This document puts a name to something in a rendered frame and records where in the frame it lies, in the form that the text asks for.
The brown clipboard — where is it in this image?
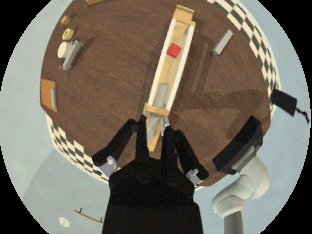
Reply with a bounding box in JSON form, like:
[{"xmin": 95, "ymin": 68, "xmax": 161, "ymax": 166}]
[{"xmin": 41, "ymin": 78, "xmax": 58, "ymax": 112}]

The cream short cylinder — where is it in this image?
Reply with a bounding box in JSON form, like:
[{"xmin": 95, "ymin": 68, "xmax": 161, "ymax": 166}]
[{"xmin": 58, "ymin": 42, "xmax": 72, "ymax": 58}]

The small brown cube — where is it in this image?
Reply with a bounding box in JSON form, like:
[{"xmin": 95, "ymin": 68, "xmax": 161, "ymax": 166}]
[{"xmin": 61, "ymin": 15, "xmax": 71, "ymax": 25}]

